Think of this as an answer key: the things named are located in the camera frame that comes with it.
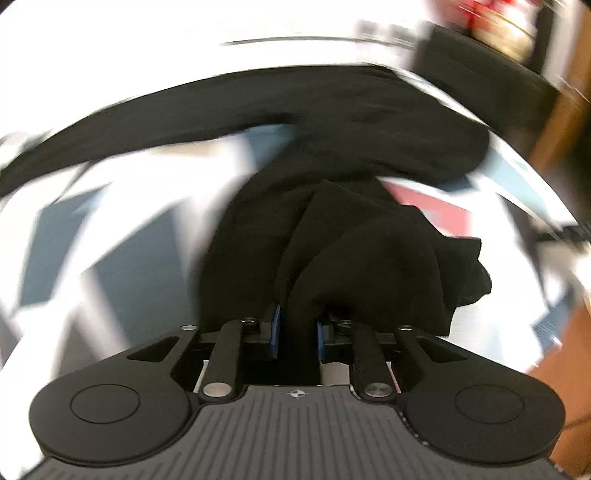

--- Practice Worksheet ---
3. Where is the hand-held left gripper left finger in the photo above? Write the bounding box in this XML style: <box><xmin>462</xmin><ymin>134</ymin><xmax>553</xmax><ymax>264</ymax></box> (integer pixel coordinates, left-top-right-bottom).
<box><xmin>127</xmin><ymin>302</ymin><xmax>283</xmax><ymax>401</ymax></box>

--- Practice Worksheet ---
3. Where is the black printer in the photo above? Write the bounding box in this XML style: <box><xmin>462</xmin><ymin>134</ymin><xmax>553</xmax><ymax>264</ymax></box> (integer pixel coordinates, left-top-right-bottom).
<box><xmin>413</xmin><ymin>28</ymin><xmax>561</xmax><ymax>137</ymax></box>

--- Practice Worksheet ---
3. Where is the black garment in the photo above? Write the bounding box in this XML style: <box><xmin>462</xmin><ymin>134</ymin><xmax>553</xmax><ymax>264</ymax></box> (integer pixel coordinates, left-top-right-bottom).
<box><xmin>0</xmin><ymin>65</ymin><xmax>495</xmax><ymax>386</ymax></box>

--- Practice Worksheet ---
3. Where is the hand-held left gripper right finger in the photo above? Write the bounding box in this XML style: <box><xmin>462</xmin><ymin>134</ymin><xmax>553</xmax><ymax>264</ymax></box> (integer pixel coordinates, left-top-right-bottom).
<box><xmin>315</xmin><ymin>313</ymin><xmax>465</xmax><ymax>401</ymax></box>

